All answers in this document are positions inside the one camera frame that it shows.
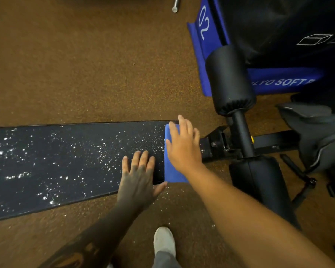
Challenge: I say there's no person's left hand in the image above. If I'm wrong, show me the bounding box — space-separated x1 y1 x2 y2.
117 150 168 213

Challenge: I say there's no person's right hand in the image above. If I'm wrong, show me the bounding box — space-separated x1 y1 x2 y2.
165 114 206 176

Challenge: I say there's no blue cleaning cloth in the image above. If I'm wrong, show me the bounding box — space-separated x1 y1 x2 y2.
164 124 189 184

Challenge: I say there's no person's left forearm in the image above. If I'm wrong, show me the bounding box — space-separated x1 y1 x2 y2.
39 202 143 268

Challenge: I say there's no person's right forearm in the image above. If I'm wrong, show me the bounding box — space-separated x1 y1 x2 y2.
181 164 335 268

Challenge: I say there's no white shoe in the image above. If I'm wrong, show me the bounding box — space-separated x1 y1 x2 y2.
153 226 176 258

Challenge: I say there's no black foam roller pad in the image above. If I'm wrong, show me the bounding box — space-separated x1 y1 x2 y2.
205 45 257 117
229 155 302 231

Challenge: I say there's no black bench pad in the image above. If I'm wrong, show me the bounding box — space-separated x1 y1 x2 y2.
0 120 180 223

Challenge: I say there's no grey trouser leg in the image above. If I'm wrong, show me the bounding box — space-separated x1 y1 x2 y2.
152 251 182 268

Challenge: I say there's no blue soft plyo box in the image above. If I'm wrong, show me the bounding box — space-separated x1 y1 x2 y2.
187 0 325 97

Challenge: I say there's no dark grey bag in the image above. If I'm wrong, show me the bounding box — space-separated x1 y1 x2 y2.
276 101 335 174

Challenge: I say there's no black soft box white outline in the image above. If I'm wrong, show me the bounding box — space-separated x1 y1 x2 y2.
212 0 335 73

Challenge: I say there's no black metal bench frame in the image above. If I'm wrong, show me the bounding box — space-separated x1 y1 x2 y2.
199 109 306 165

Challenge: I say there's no black adjustment handle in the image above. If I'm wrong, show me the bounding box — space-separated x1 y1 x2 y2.
279 154 318 210

